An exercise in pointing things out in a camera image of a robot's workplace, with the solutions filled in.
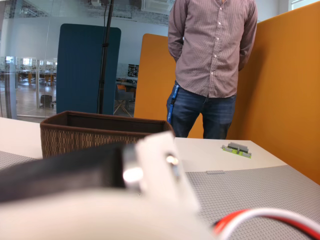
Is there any blue partition panel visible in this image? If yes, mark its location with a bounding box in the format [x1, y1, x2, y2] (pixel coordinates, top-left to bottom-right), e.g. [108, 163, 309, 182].
[55, 23, 122, 116]

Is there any blue lanyard strap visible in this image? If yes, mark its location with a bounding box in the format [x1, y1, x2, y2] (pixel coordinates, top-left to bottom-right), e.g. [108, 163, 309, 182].
[166, 84, 181, 124]

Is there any brown woven fabric bin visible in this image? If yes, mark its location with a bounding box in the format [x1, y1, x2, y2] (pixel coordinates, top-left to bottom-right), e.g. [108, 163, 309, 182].
[39, 110, 176, 160]

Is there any grey green brick assembly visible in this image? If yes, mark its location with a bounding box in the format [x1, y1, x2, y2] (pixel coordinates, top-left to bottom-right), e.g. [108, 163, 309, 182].
[220, 141, 253, 159]

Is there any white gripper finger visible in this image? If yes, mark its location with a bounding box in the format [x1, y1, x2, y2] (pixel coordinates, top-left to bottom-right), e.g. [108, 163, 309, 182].
[0, 131, 216, 240]

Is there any black waste basket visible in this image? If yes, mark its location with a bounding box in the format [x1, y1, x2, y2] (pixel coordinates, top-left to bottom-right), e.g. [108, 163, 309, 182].
[39, 94, 54, 109]

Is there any person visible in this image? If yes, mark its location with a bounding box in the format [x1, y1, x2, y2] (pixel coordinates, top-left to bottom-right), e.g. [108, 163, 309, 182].
[166, 0, 259, 140]

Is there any red white black cable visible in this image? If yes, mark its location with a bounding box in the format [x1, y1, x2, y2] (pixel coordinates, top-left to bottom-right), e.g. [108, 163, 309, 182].
[213, 207, 320, 240]

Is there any grey office chair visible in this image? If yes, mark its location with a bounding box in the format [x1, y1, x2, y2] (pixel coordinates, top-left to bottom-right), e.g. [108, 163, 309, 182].
[115, 84, 137, 117]

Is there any orange partition panel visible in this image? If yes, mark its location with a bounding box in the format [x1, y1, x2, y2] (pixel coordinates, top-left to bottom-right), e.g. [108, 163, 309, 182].
[226, 1, 320, 186]
[133, 33, 209, 140]

